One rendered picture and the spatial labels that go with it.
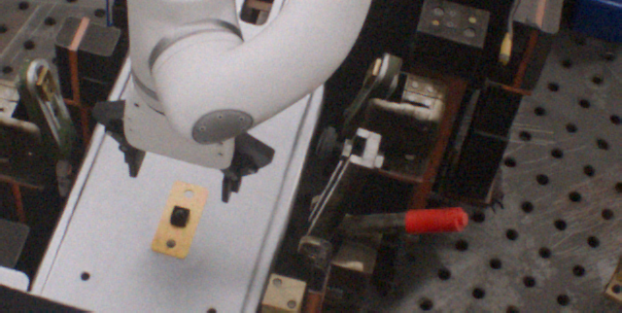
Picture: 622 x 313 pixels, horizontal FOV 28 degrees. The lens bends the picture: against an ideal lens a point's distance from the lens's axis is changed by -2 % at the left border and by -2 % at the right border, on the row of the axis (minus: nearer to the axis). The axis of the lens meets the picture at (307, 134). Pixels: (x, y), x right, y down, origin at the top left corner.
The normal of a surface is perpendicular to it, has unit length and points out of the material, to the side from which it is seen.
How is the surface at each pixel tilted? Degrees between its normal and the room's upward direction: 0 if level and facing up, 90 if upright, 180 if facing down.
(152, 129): 92
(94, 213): 0
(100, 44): 0
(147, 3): 91
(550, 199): 0
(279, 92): 83
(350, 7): 68
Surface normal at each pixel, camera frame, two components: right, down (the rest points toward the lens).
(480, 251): 0.09, -0.54
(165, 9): -0.17, 0.82
